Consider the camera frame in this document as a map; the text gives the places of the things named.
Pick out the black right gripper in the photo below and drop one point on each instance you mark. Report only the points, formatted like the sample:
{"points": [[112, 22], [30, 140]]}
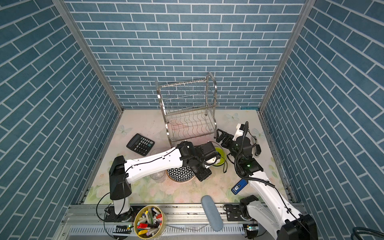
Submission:
{"points": [[225, 136]]}

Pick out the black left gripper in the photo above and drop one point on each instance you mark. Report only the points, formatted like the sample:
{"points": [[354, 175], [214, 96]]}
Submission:
{"points": [[203, 176]]}

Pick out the lime green small bowl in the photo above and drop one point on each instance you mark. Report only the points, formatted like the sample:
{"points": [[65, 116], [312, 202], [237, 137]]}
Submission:
{"points": [[222, 159]]}

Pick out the white patterned large bowl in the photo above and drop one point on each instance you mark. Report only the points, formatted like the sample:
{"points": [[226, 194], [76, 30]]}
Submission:
{"points": [[180, 175]]}

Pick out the clear pink glass cup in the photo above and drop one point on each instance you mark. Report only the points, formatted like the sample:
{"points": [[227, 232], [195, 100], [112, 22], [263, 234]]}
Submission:
{"points": [[156, 151]]}

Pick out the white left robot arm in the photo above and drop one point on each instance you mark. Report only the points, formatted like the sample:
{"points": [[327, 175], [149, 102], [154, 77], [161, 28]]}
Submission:
{"points": [[124, 172]]}

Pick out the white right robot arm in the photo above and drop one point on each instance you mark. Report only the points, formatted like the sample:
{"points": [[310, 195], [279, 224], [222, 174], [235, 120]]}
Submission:
{"points": [[269, 208]]}

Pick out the steel two-tier dish rack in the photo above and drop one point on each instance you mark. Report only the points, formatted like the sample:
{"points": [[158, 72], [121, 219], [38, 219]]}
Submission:
{"points": [[188, 108]]}

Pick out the blue card device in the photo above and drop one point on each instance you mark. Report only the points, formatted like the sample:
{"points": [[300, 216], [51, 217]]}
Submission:
{"points": [[239, 186]]}

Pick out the grey blue oval case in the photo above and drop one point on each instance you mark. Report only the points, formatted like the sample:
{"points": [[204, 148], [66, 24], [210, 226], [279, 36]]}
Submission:
{"points": [[212, 213]]}

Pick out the black desk calculator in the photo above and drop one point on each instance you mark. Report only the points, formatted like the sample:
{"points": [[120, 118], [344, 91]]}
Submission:
{"points": [[140, 144]]}

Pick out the yellow tin pen holder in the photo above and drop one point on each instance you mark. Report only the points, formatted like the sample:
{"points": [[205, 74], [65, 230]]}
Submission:
{"points": [[150, 223]]}

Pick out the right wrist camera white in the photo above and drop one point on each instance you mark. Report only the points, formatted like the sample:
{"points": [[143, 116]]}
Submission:
{"points": [[239, 131]]}

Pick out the aluminium front rail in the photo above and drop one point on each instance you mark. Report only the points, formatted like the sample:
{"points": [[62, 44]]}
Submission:
{"points": [[184, 221]]}

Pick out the aluminium corner frame post right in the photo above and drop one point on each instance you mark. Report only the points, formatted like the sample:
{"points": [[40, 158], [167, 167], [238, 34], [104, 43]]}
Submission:
{"points": [[304, 14]]}

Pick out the aluminium corner frame post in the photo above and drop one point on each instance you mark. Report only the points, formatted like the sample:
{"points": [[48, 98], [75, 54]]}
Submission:
{"points": [[304, 14], [76, 32]]}

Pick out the aluminium corner frame post left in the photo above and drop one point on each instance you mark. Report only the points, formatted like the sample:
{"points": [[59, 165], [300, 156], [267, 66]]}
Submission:
{"points": [[76, 32]]}

